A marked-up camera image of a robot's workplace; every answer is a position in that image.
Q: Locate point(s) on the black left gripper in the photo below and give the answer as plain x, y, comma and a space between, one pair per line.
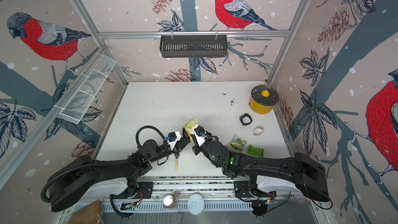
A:
181, 144

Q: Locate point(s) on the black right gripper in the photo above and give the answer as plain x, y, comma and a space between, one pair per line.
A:
196, 149

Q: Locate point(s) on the yellow green frog towel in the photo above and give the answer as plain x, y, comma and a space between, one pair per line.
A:
190, 124

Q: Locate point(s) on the black digital watch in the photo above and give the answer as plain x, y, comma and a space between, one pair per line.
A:
245, 119

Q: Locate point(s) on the cream strap analog watch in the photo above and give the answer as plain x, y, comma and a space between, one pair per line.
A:
258, 131

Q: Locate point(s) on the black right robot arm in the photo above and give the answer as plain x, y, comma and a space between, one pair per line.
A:
307, 175

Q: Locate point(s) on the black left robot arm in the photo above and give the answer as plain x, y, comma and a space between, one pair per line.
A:
67, 186

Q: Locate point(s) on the green snack packet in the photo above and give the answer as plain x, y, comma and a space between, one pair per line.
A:
237, 144

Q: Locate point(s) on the small green sachet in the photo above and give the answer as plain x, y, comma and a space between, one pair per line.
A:
255, 151

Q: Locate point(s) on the glass spice jar silver lid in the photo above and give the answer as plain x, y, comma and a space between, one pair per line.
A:
169, 201

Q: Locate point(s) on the yellow pot with glass lid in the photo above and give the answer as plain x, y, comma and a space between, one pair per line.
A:
263, 98

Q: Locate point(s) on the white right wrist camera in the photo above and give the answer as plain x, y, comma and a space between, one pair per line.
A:
198, 133

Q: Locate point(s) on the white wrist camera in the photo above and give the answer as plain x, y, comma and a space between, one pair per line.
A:
172, 139
198, 133

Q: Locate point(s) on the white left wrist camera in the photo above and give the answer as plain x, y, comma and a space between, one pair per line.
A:
172, 139

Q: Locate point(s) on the black hanging wire basket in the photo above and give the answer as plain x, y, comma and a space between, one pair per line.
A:
194, 46

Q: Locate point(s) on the white mesh wall shelf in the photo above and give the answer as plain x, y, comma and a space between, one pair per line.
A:
78, 108

